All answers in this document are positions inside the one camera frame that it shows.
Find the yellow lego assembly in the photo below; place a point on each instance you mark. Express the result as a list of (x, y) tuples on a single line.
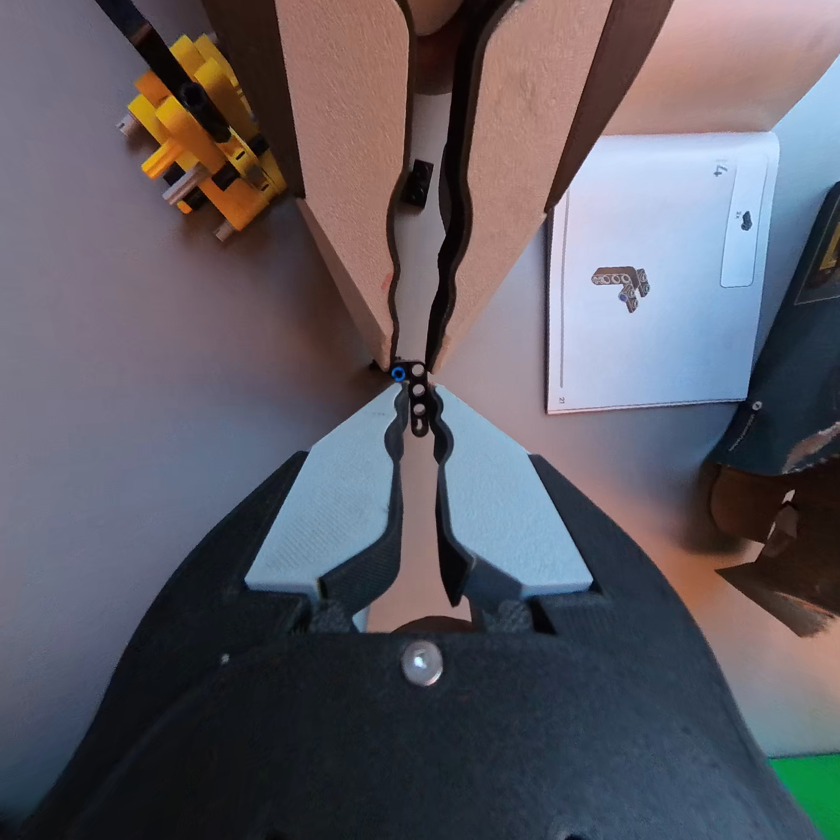
[(203, 151)]

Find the black lego beam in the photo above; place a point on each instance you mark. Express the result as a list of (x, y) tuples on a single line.
[(418, 400)]

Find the green plastic piece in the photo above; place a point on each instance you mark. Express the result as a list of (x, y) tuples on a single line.
[(810, 797)]

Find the small black lego piece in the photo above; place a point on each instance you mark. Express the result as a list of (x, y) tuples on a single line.
[(420, 182)]

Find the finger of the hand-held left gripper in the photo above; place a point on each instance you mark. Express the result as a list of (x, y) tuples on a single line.
[(525, 131), (341, 131)]

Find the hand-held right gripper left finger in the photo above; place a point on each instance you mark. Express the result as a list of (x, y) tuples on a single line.
[(328, 512)]

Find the white instruction booklet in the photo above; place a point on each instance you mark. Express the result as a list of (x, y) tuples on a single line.
[(656, 262)]

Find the dark lego box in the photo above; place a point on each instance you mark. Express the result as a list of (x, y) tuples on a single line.
[(781, 407)]

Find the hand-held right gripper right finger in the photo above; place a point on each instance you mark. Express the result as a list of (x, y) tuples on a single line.
[(512, 512)]

